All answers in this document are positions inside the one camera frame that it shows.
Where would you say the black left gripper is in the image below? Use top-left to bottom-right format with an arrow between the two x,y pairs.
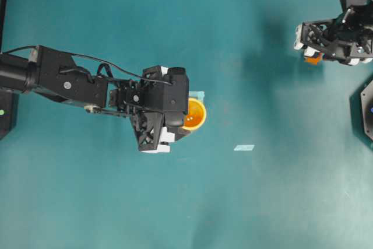
109,65 -> 191,153

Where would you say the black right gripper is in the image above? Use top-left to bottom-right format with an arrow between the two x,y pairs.
294,6 -> 372,66

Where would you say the yellow plastic cup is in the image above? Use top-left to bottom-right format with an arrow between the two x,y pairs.
182,97 -> 207,131

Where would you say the orange block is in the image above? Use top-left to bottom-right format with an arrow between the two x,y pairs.
304,52 -> 322,65

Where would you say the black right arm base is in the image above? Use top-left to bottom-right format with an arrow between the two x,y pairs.
349,75 -> 372,150

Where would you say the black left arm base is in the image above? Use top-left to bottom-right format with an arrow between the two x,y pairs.
1,88 -> 19,139

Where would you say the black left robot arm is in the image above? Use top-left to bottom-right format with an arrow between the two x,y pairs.
1,45 -> 189,153

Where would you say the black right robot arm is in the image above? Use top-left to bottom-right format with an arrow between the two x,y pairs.
294,0 -> 372,66

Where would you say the teal tape strip marker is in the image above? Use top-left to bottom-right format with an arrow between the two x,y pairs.
234,144 -> 255,152

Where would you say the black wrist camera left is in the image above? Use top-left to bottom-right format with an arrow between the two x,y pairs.
163,67 -> 189,127

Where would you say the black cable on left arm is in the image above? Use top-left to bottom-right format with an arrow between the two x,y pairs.
1,45 -> 173,86

